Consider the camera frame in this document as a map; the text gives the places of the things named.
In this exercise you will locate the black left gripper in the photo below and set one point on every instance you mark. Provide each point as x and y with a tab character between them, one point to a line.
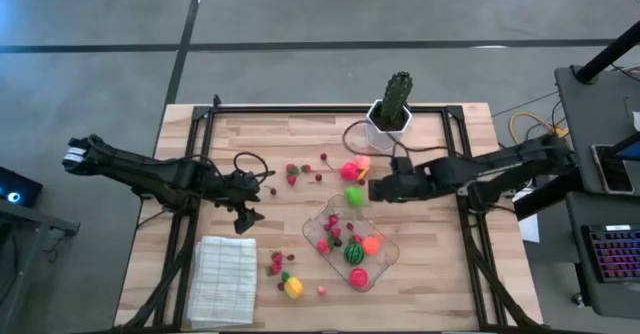
235	194

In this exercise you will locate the clear plastic container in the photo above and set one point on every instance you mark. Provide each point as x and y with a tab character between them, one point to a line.
387	256

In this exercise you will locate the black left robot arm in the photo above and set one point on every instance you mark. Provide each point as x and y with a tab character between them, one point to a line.
150	174

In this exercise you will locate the dark grey desk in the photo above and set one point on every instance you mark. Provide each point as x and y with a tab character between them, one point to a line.
600	299
595	114

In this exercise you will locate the black round knob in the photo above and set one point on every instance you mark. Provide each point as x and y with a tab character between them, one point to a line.
577	298

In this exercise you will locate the pink toy peach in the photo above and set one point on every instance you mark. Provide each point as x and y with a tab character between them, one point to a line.
362	162

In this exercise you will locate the grey metal cart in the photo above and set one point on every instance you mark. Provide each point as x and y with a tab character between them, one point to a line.
30	215

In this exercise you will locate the red toy strawberry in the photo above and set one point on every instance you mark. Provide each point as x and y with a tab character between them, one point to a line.
356	238
291	180
323	247
277	258
305	168
336	233
290	168
274	269

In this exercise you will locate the black computer with blue light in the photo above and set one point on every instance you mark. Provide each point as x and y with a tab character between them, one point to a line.
22	186

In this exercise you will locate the yellow toy bell pepper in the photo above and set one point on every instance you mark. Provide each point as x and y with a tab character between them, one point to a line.
294	288

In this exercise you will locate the black smartphone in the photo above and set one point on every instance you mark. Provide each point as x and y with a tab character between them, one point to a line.
612	169

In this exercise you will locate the white folded cloth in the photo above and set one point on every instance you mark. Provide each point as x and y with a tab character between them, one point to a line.
222	279

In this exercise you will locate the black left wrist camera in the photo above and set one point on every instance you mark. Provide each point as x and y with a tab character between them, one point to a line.
242	178

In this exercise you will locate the monitor with blue screen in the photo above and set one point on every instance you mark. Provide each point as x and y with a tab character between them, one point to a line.
631	150

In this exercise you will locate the white hexagonal plant pot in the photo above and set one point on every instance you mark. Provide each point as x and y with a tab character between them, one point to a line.
380	136

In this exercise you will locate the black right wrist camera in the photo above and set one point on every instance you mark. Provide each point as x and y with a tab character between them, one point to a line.
402	165

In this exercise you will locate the green toy lime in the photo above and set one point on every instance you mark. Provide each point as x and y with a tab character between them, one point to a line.
353	197

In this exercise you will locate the pink-red toy dragon fruit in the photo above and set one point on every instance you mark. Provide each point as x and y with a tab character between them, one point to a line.
349	172

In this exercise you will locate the large red toy tomato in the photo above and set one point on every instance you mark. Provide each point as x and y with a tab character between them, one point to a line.
358	278

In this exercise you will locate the black stand pole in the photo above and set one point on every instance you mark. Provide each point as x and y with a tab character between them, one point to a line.
607	54

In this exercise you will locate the white paper sheet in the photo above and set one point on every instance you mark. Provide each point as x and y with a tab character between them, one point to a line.
530	229

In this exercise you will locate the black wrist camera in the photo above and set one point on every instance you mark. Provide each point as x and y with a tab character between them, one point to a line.
402	165
242	178

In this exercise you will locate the pink toy raspberry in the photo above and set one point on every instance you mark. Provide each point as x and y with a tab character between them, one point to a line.
321	290

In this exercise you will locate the toy watermelon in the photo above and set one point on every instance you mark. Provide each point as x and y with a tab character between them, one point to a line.
354	254

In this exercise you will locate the backlit computer keyboard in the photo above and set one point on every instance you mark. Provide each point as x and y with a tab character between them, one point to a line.
615	254

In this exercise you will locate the green cactus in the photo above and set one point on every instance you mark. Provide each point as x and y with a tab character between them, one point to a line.
397	94

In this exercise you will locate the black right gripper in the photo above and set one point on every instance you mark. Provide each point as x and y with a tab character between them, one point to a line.
410	186

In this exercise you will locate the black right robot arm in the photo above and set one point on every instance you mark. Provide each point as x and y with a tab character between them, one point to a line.
500	166

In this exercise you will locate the toy orange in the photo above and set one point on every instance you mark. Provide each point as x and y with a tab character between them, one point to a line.
371	245

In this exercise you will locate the black aluminium table frame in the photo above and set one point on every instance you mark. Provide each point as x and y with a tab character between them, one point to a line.
325	109

